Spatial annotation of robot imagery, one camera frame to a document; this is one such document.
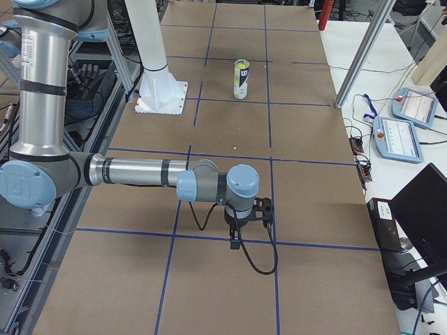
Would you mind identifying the orange terminal board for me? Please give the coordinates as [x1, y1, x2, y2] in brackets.
[356, 161, 372, 183]
[349, 137, 364, 154]

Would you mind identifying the upper orange terminal board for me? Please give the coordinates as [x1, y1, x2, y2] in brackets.
[349, 137, 364, 154]

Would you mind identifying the blue lanyard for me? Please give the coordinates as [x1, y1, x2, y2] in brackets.
[361, 94, 377, 121]

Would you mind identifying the far teach pendant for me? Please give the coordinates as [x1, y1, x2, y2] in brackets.
[392, 87, 439, 129]

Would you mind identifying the wooden block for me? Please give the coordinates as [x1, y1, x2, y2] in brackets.
[411, 29, 447, 86]

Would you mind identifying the near teach pendant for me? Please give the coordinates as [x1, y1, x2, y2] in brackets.
[373, 116, 424, 163]

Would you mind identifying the teach pendant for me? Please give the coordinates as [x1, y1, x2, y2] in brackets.
[373, 116, 424, 163]
[392, 87, 439, 129]

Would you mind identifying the black monitor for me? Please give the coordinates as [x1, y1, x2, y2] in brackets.
[388, 162, 447, 268]

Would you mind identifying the blue network cable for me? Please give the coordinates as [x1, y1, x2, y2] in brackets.
[410, 281, 439, 335]

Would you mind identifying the black looping gripper cable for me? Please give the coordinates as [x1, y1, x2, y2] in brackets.
[188, 202, 279, 275]

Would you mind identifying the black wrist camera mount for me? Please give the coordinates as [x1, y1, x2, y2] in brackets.
[252, 198, 274, 228]

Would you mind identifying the brown cardboard table cover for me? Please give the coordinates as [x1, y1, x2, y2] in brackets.
[31, 3, 402, 335]

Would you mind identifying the clear tennis ball can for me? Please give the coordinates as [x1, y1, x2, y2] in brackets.
[233, 59, 250, 100]

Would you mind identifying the red cylinder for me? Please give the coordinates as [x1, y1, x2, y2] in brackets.
[318, 0, 335, 31]

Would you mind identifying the aluminium frame post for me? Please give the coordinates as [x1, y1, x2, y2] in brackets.
[335, 0, 395, 109]

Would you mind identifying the black computer box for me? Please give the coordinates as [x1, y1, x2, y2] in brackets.
[367, 198, 406, 253]

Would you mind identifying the lower orange terminal board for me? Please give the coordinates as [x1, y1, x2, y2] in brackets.
[356, 161, 372, 183]

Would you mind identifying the white pedestal column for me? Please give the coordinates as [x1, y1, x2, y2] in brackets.
[125, 0, 188, 115]

